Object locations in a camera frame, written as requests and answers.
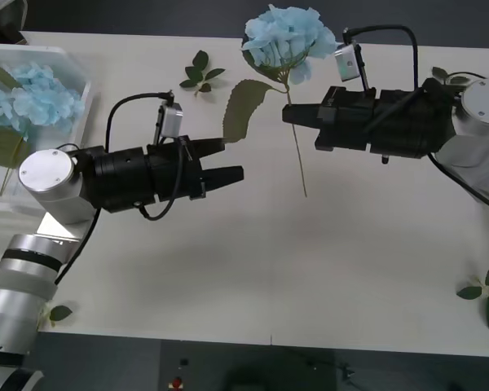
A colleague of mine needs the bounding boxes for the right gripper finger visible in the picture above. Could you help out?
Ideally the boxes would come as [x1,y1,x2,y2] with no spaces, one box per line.
[283,103,323,117]
[283,114,321,130]

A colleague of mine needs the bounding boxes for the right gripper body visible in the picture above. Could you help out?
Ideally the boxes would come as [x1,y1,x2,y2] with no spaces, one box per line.
[314,86,378,152]

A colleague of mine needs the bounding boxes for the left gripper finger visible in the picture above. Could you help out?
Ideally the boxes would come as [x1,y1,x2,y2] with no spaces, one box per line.
[201,165,245,192]
[190,137,226,164]

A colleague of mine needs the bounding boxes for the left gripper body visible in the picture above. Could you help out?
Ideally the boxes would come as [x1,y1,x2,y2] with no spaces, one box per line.
[147,138,207,203]

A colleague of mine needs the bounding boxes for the shallow white box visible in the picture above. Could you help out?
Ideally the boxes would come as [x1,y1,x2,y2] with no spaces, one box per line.
[0,43,94,213]

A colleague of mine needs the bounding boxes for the green stem with small leaves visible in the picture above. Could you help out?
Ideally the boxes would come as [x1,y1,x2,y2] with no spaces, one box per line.
[42,304,73,325]

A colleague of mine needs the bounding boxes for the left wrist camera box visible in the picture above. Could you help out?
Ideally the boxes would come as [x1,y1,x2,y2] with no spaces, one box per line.
[158,101,184,139]

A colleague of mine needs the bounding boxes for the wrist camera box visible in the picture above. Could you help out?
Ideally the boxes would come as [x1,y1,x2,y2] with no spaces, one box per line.
[158,101,184,139]
[333,42,363,83]

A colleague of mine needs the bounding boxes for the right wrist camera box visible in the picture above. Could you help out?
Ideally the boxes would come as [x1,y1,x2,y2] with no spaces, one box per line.
[333,42,363,83]

